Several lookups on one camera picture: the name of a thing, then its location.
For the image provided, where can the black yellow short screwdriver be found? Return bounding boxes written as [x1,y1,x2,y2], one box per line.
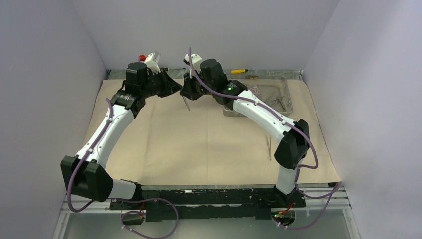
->
[244,75,259,80]

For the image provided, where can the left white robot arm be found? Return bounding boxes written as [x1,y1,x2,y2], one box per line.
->
[60,62,182,209]

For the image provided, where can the pink suture packet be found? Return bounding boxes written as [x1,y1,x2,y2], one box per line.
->
[248,86,262,96]

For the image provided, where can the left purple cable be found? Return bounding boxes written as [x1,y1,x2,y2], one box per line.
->
[66,98,179,239]

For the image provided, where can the aluminium rail frame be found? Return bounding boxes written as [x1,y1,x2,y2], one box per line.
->
[52,187,352,239]

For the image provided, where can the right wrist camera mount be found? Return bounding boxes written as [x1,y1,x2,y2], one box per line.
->
[184,53,203,76]

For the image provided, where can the right side aluminium rail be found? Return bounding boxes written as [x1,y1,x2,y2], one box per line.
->
[291,70,304,81]

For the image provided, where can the steel forceps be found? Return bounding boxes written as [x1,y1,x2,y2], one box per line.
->
[269,96,287,112]

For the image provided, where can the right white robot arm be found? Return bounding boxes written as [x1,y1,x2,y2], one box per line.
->
[180,54,310,207]

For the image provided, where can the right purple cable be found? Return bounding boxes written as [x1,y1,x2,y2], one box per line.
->
[187,47,342,231]

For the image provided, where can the purple cable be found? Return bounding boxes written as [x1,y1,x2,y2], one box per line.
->
[66,98,179,239]
[187,47,342,231]

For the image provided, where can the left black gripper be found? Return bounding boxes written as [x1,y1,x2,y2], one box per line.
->
[141,68,182,99]

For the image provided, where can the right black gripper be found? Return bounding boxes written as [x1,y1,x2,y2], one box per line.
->
[180,69,215,101]

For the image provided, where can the beige surgical wrap cloth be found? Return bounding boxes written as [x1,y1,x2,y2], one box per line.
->
[77,78,342,186]

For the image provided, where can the steel tweezers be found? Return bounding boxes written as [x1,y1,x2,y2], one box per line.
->
[183,97,191,111]
[266,135,272,161]

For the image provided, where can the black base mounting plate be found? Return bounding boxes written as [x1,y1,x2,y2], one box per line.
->
[110,186,306,222]

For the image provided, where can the wire mesh instrument tray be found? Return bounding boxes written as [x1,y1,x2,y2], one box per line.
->
[228,74,293,117]

